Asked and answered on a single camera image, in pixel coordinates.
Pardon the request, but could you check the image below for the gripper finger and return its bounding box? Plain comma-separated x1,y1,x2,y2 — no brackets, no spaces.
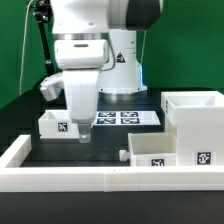
78,124,91,144

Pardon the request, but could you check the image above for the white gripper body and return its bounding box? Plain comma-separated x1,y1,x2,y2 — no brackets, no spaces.
40,39,108,124

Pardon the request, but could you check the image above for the white front drawer tray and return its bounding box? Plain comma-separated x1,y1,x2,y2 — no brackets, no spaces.
119,132,176,167

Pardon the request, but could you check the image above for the white drawer tray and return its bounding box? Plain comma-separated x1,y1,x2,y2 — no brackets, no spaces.
119,132,176,167
38,110,79,139

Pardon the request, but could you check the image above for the white drawer cabinet box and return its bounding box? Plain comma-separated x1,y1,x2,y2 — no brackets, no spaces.
161,91,224,166

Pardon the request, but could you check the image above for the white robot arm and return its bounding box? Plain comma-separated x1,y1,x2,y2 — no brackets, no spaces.
39,0,163,143

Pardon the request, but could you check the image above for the white rear drawer tray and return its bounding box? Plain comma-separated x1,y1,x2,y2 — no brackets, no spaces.
38,110,79,139

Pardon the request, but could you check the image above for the white fiducial marker sheet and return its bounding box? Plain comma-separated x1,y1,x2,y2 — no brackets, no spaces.
93,111,160,126

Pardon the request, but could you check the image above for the black camera stand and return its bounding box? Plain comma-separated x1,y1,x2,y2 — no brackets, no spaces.
34,0,54,76

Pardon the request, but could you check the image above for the white hanging cable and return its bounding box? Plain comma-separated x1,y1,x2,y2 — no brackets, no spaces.
18,0,36,96

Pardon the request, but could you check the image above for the white border frame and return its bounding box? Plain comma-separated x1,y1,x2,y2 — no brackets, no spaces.
0,135,224,192

